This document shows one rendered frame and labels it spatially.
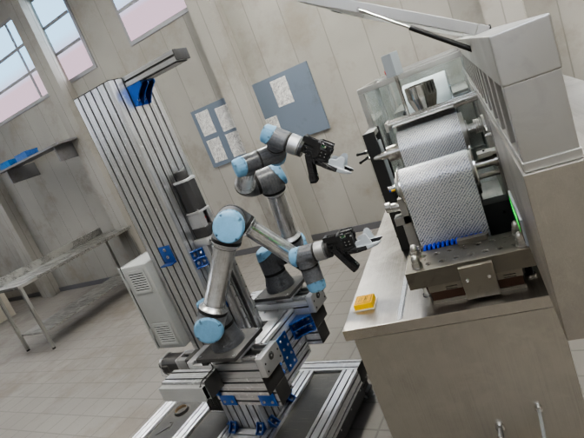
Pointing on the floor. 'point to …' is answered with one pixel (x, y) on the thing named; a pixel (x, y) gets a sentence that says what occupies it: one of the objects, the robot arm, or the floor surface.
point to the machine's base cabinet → (477, 378)
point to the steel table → (14, 281)
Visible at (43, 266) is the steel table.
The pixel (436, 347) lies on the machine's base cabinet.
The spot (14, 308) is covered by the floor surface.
